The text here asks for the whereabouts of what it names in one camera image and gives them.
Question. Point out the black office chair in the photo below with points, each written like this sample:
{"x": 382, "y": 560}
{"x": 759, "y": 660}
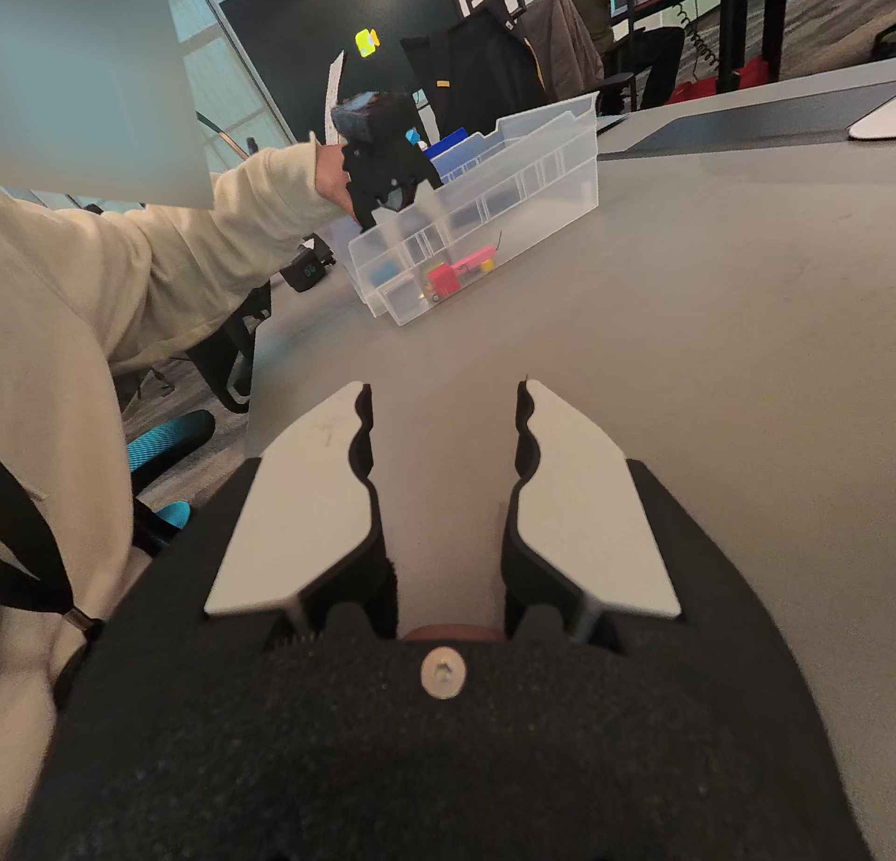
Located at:
{"x": 231, "y": 357}

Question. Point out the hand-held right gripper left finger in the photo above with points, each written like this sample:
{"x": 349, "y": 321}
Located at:
{"x": 294, "y": 525}

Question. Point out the red plastic block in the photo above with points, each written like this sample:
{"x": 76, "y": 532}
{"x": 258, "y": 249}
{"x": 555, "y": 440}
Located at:
{"x": 443, "y": 281}

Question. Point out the person's right hand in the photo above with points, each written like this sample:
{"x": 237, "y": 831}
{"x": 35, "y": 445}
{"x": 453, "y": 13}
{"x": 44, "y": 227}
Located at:
{"x": 455, "y": 631}

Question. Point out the red bag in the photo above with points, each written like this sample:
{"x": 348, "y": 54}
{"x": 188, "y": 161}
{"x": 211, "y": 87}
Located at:
{"x": 700, "y": 87}

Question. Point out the black jacket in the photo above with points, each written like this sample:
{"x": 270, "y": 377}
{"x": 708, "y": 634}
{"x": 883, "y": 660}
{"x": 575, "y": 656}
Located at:
{"x": 476, "y": 76}

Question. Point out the yellow sticker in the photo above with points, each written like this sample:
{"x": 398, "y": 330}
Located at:
{"x": 367, "y": 42}

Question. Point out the clear plastic organizer tray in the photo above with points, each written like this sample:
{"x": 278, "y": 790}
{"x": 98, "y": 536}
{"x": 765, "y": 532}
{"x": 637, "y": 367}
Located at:
{"x": 546, "y": 167}

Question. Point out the large black wall screen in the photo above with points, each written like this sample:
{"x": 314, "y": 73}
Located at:
{"x": 294, "y": 48}

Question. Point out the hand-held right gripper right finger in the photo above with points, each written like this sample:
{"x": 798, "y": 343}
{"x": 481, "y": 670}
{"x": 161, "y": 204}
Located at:
{"x": 595, "y": 525}

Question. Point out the white paper strip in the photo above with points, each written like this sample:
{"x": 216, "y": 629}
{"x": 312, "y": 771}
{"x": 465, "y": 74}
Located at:
{"x": 334, "y": 97}

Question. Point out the pink plastic block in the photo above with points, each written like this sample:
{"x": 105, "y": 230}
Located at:
{"x": 474, "y": 257}

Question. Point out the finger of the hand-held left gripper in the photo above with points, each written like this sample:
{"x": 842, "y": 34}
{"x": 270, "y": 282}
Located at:
{"x": 400, "y": 201}

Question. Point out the teal mesh chair armrest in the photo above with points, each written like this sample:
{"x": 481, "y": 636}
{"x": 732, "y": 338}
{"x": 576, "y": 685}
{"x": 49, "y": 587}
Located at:
{"x": 168, "y": 441}

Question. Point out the grey desk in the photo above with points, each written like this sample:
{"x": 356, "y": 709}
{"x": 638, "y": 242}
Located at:
{"x": 700, "y": 315}

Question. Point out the person's cream sweater torso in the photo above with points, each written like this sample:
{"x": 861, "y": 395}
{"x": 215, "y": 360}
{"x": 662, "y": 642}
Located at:
{"x": 56, "y": 420}

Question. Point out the small black box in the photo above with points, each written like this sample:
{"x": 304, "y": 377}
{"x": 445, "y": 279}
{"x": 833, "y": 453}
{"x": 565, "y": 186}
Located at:
{"x": 304, "y": 269}

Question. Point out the white tablet stand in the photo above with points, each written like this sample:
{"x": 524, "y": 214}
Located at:
{"x": 878, "y": 122}

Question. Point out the brown jacket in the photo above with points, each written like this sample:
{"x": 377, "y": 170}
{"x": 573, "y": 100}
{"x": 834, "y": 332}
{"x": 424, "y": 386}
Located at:
{"x": 567, "y": 48}

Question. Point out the person's left hand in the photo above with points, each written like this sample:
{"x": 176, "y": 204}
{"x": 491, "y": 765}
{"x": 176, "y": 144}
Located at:
{"x": 332, "y": 174}

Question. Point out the blue plastic parts bin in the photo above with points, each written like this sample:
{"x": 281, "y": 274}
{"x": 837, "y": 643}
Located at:
{"x": 448, "y": 145}

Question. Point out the blue plastic piece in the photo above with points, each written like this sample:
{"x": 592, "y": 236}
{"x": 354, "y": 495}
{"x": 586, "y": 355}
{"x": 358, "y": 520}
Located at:
{"x": 383, "y": 273}

